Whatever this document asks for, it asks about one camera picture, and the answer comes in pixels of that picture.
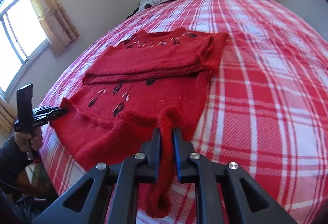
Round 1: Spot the red knitted sweater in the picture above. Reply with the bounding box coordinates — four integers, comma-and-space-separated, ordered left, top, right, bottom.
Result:
50, 27, 229, 219

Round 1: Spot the long beige curtain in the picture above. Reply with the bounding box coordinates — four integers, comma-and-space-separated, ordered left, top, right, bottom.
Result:
24, 0, 80, 56

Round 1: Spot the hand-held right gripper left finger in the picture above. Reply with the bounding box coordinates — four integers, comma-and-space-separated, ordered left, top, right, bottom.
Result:
32, 127, 162, 224

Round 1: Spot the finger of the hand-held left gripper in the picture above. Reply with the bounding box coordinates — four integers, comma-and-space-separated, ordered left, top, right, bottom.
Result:
47, 107, 68, 120

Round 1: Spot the red plaid bed blanket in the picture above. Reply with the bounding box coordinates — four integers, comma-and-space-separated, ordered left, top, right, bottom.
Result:
38, 0, 328, 224

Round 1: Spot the person's left hand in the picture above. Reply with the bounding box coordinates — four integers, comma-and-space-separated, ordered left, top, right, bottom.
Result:
14, 127, 43, 154

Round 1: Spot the person's left forearm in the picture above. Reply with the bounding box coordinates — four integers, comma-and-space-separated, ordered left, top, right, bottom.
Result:
0, 134, 30, 194

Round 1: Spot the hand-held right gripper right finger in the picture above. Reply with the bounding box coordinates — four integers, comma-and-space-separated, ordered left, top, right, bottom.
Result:
172, 127, 299, 224

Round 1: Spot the large side window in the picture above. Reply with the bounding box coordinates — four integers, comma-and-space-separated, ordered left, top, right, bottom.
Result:
0, 0, 49, 96

